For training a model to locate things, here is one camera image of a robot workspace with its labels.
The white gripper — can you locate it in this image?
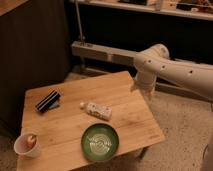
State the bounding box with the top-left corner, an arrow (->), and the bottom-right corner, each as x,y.
130,74 -> 157,103

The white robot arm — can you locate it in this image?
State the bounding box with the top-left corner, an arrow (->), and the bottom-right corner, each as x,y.
133,44 -> 213,102

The grey metal beam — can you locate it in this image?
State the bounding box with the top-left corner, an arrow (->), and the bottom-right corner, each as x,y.
71,40 -> 213,101

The white plastic bottle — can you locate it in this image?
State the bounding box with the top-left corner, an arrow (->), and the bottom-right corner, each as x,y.
80,102 -> 112,121

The green bowl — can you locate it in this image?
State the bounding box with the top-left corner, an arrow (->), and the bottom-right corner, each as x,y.
81,123 -> 119,162

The small wooden table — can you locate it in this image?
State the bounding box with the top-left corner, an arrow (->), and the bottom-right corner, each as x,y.
17,71 -> 165,171

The wooden shelf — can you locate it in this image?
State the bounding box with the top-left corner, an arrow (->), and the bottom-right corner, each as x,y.
69,0 -> 213,22

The black rectangular box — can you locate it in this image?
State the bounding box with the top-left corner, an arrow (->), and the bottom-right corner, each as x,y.
35,90 -> 60,113

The metal pole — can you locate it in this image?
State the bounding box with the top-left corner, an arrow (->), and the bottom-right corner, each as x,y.
75,0 -> 85,44

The orange item in cup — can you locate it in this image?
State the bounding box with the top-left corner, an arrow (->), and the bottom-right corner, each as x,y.
27,135 -> 36,148

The white paper cup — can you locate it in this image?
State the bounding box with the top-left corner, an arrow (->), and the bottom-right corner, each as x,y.
14,133 -> 41,158

